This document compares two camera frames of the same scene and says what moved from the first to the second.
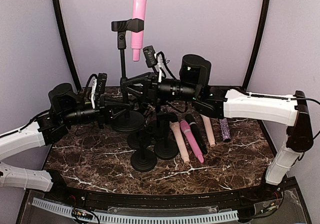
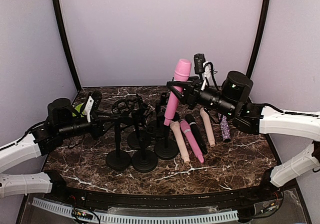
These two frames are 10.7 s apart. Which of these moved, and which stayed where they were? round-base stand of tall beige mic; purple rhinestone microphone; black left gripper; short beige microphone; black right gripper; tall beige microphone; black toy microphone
Moved: black left gripper; black right gripper
Stayed: black toy microphone; round-base stand of tall beige mic; tall beige microphone; purple rhinestone microphone; short beige microphone
